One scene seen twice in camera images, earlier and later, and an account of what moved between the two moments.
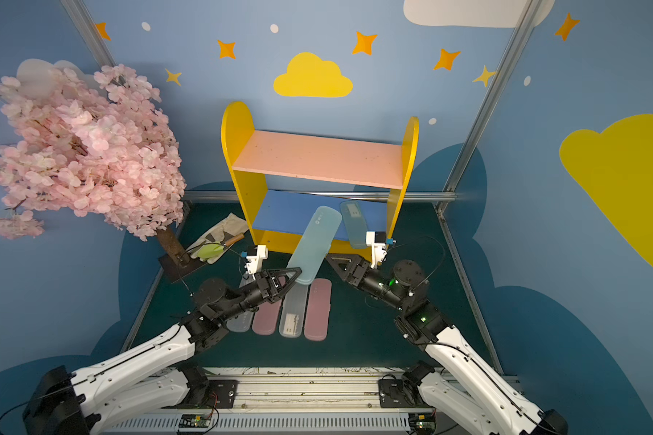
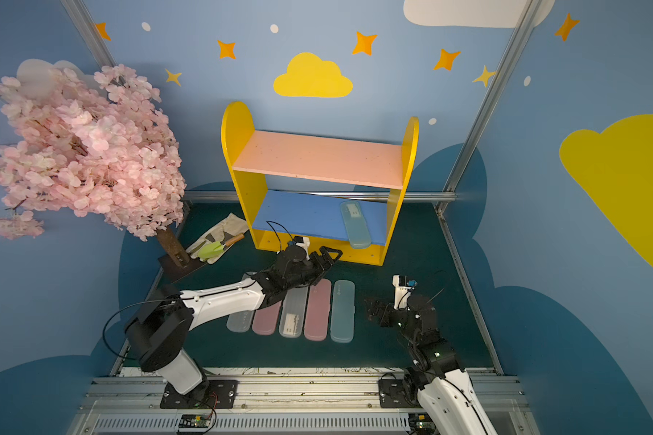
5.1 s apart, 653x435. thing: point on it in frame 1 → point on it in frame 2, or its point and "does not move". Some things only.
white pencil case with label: (292, 316) does not move
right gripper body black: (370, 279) → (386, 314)
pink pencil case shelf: (266, 318) does not move
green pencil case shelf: (316, 243) → (343, 312)
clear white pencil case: (240, 323) does not move
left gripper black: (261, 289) → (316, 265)
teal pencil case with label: (355, 224) does not move
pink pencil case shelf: (317, 310) does not move
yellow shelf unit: (282, 179) does not move
